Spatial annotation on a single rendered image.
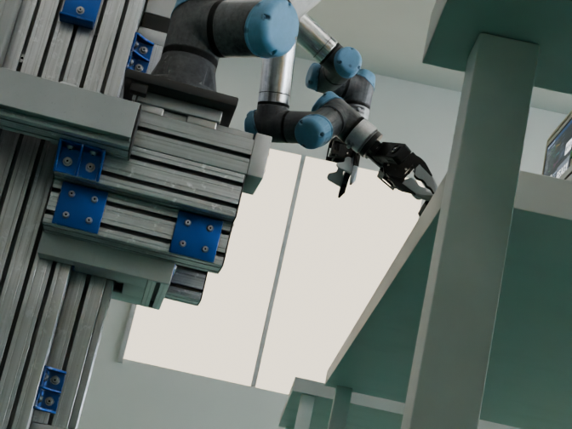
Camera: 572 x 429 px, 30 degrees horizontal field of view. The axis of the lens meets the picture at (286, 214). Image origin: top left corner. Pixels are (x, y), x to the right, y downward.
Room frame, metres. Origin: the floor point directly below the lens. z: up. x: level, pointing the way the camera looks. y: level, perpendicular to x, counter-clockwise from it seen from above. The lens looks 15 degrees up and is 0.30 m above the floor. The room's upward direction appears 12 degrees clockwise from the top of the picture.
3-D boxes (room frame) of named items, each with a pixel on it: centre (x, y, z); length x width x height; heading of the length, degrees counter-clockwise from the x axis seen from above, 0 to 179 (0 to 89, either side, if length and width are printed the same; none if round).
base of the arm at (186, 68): (2.05, 0.26, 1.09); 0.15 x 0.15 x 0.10
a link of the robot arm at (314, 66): (2.75, -0.04, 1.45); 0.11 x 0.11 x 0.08; 15
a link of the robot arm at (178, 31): (2.04, 0.26, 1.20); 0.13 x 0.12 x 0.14; 61
